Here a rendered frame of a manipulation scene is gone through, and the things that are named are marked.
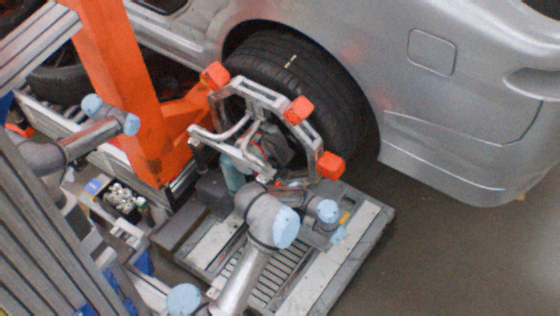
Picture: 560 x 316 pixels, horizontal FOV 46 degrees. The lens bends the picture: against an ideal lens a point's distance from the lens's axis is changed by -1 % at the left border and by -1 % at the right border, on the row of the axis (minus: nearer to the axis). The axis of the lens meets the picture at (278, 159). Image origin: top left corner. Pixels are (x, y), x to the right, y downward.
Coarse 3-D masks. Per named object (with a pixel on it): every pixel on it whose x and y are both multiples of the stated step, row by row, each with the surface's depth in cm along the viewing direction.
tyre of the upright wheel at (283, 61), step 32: (256, 32) 275; (288, 32) 264; (224, 64) 269; (256, 64) 255; (288, 64) 254; (320, 64) 256; (288, 96) 255; (320, 96) 253; (352, 96) 262; (320, 128) 257; (352, 128) 264
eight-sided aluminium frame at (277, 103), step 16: (240, 80) 259; (208, 96) 275; (224, 96) 267; (256, 96) 253; (272, 96) 253; (224, 112) 288; (224, 128) 293; (288, 128) 255; (304, 128) 257; (304, 144) 256; (320, 144) 258; (272, 160) 297; (288, 176) 290; (304, 176) 277; (320, 176) 273
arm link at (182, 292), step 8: (176, 288) 218; (184, 288) 218; (192, 288) 217; (168, 296) 217; (176, 296) 216; (184, 296) 216; (192, 296) 215; (200, 296) 216; (168, 304) 215; (176, 304) 214; (184, 304) 214; (192, 304) 213; (200, 304) 215; (208, 304) 217; (176, 312) 212; (184, 312) 212; (192, 312) 213
